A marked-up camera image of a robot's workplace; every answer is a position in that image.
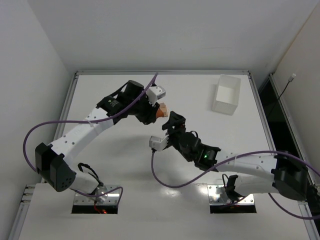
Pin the aluminium table frame rail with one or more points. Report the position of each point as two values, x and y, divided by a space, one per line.
148 210

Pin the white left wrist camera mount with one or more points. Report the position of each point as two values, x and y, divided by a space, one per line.
155 93

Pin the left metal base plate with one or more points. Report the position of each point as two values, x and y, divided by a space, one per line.
107 195

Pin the metal base plate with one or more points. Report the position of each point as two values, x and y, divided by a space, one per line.
218 197
107 195

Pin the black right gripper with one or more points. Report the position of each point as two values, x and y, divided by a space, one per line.
175 129

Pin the white perforated box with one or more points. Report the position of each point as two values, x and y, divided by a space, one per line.
226 95

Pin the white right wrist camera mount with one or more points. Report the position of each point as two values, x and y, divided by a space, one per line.
159 144

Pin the long light wood block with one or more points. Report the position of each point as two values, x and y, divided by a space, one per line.
165 113

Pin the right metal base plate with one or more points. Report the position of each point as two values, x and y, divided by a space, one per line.
218 197

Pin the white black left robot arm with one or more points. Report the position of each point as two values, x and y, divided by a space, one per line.
53 160

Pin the red-brown triangle wood block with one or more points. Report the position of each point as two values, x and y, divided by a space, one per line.
160 114

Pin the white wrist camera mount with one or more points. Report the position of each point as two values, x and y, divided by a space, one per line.
155 93
159 144

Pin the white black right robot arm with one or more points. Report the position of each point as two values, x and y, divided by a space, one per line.
253 173

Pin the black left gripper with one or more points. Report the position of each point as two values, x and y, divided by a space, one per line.
149 114

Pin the short light wood block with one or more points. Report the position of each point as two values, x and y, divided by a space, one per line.
163 107

